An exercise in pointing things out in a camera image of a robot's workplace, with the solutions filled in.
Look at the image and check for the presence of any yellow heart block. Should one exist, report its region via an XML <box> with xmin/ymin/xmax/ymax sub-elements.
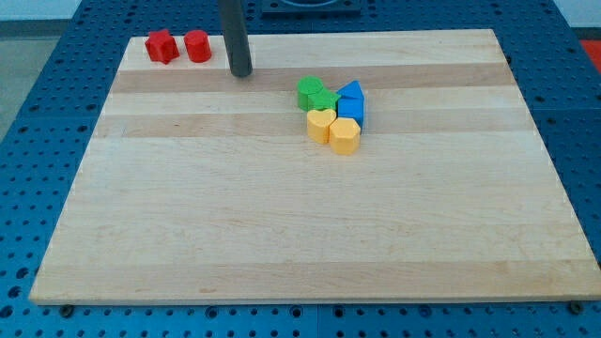
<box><xmin>306</xmin><ymin>109</ymin><xmax>337</xmax><ymax>144</ymax></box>

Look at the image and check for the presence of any yellow hexagon block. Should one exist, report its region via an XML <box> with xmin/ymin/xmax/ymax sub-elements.
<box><xmin>329</xmin><ymin>117</ymin><xmax>361</xmax><ymax>155</ymax></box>

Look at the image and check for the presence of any green star block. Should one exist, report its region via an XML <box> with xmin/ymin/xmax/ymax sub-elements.
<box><xmin>307</xmin><ymin>88</ymin><xmax>341</xmax><ymax>111</ymax></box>

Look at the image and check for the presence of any blue cube block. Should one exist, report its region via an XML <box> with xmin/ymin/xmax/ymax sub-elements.
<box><xmin>337</xmin><ymin>98</ymin><xmax>365</xmax><ymax>129</ymax></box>

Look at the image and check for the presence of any green cylinder block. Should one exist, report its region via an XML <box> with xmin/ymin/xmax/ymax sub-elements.
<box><xmin>297</xmin><ymin>76</ymin><xmax>323</xmax><ymax>111</ymax></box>

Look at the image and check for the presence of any blue triangle block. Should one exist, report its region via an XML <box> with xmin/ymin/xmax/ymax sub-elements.
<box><xmin>337</xmin><ymin>80</ymin><xmax>364</xmax><ymax>100</ymax></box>

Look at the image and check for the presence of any light wooden board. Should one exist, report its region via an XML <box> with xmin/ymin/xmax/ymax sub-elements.
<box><xmin>30</xmin><ymin>29</ymin><xmax>600</xmax><ymax>306</ymax></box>

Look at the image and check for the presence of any red cylinder block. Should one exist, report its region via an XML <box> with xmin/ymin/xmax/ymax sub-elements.
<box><xmin>184</xmin><ymin>30</ymin><xmax>212</xmax><ymax>63</ymax></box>

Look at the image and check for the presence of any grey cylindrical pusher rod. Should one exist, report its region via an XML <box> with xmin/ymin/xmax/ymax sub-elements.
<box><xmin>217</xmin><ymin>0</ymin><xmax>253</xmax><ymax>78</ymax></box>

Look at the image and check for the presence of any red star block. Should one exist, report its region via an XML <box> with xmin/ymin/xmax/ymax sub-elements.
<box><xmin>145</xmin><ymin>29</ymin><xmax>180</xmax><ymax>64</ymax></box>

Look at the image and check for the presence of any black bolt front left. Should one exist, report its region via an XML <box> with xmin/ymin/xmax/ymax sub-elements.
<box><xmin>58</xmin><ymin>304</ymin><xmax>74</xmax><ymax>318</ymax></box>

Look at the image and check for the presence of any black bolt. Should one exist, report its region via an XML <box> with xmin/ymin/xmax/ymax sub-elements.
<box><xmin>568</xmin><ymin>301</ymin><xmax>584</xmax><ymax>315</ymax></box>
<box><xmin>58</xmin><ymin>304</ymin><xmax>74</xmax><ymax>318</ymax></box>

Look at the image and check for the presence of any black bolt front right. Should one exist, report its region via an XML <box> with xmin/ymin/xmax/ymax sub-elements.
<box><xmin>568</xmin><ymin>301</ymin><xmax>584</xmax><ymax>315</ymax></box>

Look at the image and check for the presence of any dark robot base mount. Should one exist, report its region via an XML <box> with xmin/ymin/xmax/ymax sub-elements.
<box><xmin>257</xmin><ymin>0</ymin><xmax>362</xmax><ymax>15</ymax></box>

